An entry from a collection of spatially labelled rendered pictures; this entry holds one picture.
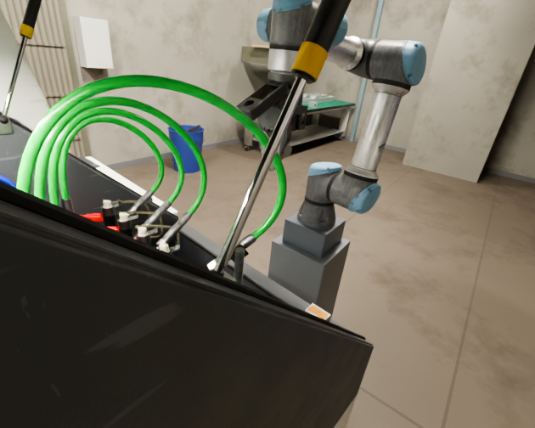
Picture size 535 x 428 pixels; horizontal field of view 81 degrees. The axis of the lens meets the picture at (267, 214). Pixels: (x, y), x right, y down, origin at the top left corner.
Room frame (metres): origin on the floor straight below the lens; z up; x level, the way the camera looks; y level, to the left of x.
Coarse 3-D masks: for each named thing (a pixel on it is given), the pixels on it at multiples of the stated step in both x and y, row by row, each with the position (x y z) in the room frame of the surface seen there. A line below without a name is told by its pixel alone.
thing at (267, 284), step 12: (192, 228) 0.85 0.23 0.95; (180, 240) 0.84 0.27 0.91; (192, 240) 0.79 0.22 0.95; (204, 240) 0.79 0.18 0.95; (180, 252) 0.84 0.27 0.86; (192, 252) 0.80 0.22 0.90; (204, 252) 0.76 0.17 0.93; (216, 252) 0.74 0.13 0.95; (204, 264) 0.76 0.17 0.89; (228, 264) 0.69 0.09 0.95; (252, 276) 0.65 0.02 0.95; (264, 276) 0.65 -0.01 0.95; (252, 288) 0.63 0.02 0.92; (264, 288) 0.61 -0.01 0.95; (276, 288) 0.61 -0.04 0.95; (288, 300) 0.57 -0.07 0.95; (300, 300) 0.58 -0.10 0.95; (336, 324) 0.51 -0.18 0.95
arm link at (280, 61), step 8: (272, 48) 0.70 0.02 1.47; (272, 56) 0.70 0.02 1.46; (280, 56) 0.69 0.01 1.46; (288, 56) 0.68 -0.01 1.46; (272, 64) 0.70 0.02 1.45; (280, 64) 0.69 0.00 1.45; (288, 64) 0.68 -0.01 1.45; (272, 72) 0.70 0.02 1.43; (280, 72) 0.69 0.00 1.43; (288, 72) 0.69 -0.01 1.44
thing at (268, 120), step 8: (280, 80) 0.69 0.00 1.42; (288, 80) 0.69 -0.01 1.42; (288, 88) 0.71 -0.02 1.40; (280, 104) 0.69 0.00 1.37; (264, 112) 0.71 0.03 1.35; (272, 112) 0.70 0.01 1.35; (280, 112) 0.68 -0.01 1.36; (296, 112) 0.71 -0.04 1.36; (304, 112) 0.73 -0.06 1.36; (264, 120) 0.71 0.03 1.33; (272, 120) 0.70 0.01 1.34; (296, 120) 0.73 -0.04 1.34; (304, 120) 0.74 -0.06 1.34; (272, 128) 0.69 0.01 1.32; (296, 128) 0.73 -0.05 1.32; (304, 128) 0.74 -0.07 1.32
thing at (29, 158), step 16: (112, 80) 0.39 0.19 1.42; (128, 80) 0.39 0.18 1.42; (144, 80) 0.40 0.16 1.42; (160, 80) 0.41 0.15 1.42; (176, 80) 0.42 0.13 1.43; (80, 96) 0.37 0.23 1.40; (208, 96) 0.43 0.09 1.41; (48, 112) 0.36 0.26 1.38; (64, 112) 0.36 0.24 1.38; (240, 112) 0.46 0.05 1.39; (48, 128) 0.35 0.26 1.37; (256, 128) 0.47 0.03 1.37; (32, 144) 0.34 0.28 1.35; (32, 160) 0.34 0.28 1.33; (272, 224) 0.49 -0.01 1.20
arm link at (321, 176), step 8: (312, 168) 1.08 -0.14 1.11; (320, 168) 1.06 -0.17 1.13; (328, 168) 1.06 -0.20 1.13; (336, 168) 1.06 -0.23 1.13; (312, 176) 1.07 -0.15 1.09; (320, 176) 1.05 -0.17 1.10; (328, 176) 1.05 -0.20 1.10; (336, 176) 1.04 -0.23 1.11; (312, 184) 1.07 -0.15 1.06; (320, 184) 1.04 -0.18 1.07; (328, 184) 1.03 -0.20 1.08; (312, 192) 1.06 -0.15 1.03; (320, 192) 1.04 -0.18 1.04; (328, 192) 1.02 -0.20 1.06; (320, 200) 1.05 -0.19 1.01; (328, 200) 1.05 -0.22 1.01
